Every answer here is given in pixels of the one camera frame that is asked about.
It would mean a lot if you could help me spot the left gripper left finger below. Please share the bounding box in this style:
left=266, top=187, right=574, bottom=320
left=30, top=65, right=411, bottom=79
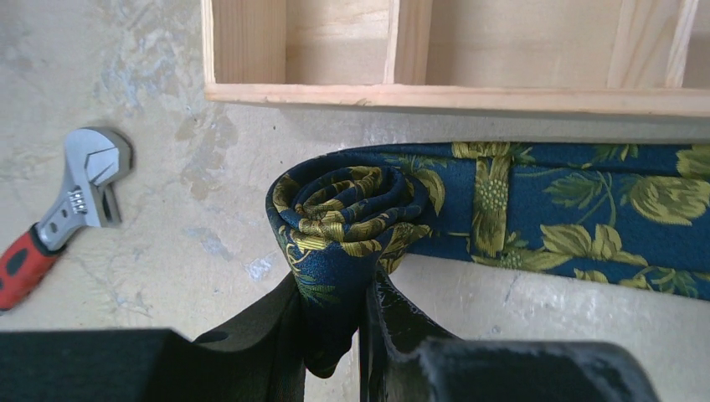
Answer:
left=1, top=276, right=305, bottom=401

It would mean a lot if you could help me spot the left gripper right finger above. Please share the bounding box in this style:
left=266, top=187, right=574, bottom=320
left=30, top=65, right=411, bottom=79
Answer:
left=359, top=269, right=658, bottom=401

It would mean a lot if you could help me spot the blue floral tie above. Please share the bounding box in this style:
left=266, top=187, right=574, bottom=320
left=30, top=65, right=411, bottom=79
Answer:
left=265, top=142, right=709, bottom=378

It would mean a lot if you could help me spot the wooden compartment tray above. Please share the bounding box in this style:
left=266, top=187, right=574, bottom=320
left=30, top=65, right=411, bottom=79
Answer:
left=202, top=1, right=709, bottom=117

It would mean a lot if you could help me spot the red handled adjustable wrench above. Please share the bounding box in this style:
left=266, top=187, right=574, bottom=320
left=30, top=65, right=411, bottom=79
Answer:
left=1, top=127, right=132, bottom=312

